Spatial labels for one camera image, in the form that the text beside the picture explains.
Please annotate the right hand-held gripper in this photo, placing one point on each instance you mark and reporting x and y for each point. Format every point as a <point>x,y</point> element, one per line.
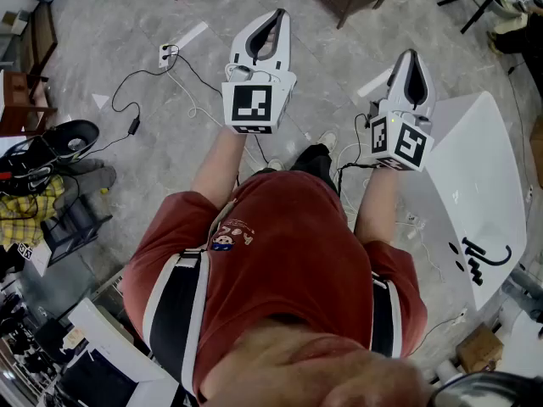
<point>409,144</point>

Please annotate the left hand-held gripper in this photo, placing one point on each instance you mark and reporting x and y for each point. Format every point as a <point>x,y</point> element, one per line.
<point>248,104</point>

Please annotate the person's right forearm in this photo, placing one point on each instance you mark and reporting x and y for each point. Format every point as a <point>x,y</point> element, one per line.
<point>375,206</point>

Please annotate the person's left forearm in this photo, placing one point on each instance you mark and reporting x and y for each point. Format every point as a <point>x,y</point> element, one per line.
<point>216,168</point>

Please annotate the person's left hand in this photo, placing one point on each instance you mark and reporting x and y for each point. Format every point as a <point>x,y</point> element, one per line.
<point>266,49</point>

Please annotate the white power strip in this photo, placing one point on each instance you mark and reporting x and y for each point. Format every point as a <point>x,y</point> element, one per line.
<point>165,57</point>

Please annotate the person's white shoe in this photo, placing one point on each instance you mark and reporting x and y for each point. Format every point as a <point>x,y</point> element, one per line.
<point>275,164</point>
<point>327,139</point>

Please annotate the white table black hook print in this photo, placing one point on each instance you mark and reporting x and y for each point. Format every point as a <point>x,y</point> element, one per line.
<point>475,176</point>

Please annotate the person's black trousers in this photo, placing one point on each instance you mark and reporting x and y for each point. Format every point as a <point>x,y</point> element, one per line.
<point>314,161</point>

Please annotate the grey chair black legs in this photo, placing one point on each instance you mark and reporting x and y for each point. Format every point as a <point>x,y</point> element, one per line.
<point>505,4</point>

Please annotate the brown cardboard box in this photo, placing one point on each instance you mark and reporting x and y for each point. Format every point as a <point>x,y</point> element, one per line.
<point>479,348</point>
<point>538,146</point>

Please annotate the black power adapter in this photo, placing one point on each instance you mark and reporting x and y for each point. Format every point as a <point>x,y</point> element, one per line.
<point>133,125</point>

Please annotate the person's red t-shirt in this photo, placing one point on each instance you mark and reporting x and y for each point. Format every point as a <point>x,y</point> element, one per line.
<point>288,248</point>

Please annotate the grey cloth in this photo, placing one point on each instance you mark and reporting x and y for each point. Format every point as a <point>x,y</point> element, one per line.
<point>91,180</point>

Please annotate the brown wooden bench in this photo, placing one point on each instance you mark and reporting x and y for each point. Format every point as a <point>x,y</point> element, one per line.
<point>42,36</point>

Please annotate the brown wooden stool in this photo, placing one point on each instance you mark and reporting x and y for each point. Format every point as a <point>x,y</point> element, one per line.
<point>17,87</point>

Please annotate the black white headset gear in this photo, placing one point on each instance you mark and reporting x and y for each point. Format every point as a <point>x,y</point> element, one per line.
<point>25,163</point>

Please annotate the black metal stool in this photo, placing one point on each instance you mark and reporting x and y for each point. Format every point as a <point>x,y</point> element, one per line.
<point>72,231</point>

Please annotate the yellow plaid shirt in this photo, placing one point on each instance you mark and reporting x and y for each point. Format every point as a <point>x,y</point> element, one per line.
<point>21,219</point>

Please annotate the person's face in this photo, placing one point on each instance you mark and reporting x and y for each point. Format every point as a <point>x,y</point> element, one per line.
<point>297,375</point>

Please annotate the white box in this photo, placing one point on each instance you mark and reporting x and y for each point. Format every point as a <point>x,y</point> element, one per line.
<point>40,261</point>

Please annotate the white shelf unit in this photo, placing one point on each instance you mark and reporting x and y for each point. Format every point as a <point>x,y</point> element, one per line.
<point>110,337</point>

